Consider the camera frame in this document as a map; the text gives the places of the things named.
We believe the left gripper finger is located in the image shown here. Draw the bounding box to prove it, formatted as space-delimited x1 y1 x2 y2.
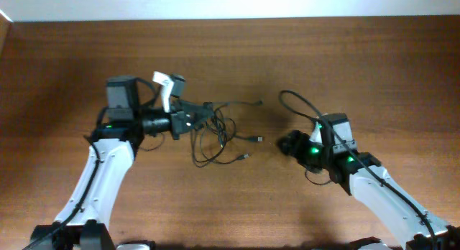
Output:
183 101 213 116
192 115 212 131

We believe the black USB cable with loop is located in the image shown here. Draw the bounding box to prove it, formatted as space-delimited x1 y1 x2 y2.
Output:
190 113 250 169

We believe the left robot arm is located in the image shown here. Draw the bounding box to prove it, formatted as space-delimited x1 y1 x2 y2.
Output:
28 73 213 249

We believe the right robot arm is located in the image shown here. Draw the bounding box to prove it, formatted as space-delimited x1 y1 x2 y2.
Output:
277 113 459 249

